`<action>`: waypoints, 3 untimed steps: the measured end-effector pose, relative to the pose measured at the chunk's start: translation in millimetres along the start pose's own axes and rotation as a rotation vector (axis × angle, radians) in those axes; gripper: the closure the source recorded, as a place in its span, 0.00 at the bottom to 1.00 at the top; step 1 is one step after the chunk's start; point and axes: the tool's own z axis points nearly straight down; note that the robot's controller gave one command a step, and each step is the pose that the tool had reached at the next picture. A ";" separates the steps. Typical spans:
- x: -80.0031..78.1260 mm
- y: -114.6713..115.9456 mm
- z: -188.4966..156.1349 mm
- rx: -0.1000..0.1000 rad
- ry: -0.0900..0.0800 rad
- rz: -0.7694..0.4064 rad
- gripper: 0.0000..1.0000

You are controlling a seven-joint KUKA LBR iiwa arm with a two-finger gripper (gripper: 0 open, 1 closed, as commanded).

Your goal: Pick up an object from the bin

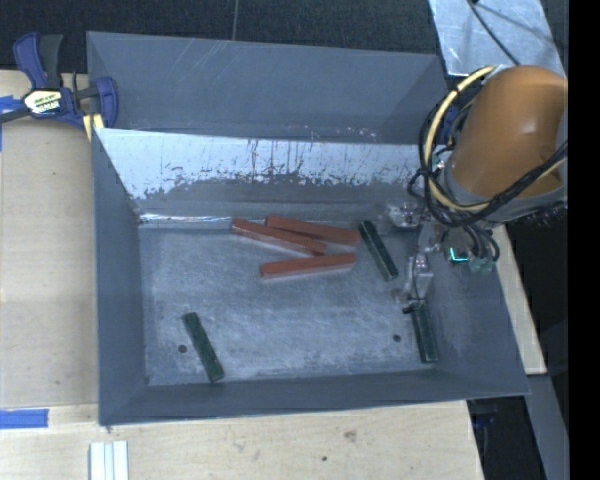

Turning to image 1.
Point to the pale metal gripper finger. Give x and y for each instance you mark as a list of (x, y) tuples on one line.
[(419, 280), (402, 215)]

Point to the dark green flat block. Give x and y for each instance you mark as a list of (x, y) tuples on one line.
[(425, 335), (378, 250), (203, 346)]

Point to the red-brown flat block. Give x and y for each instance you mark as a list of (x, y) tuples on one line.
[(315, 229), (307, 264), (275, 236)]

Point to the grey metal bin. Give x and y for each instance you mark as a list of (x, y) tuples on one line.
[(290, 328)]

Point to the pale wood flat board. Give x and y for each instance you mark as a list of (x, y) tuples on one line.
[(47, 268)]

